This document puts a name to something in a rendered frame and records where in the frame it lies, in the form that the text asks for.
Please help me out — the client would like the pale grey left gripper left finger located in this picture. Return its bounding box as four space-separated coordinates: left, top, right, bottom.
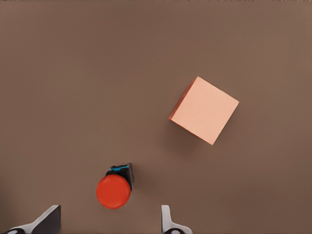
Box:
2 205 61 234

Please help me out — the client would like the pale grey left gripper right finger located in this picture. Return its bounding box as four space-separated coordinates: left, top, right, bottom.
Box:
161 205 194 234

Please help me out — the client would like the red push button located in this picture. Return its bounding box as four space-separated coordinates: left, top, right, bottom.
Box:
96 162 135 210

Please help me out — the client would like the pink storage box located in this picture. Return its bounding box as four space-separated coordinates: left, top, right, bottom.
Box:
168 76 240 146

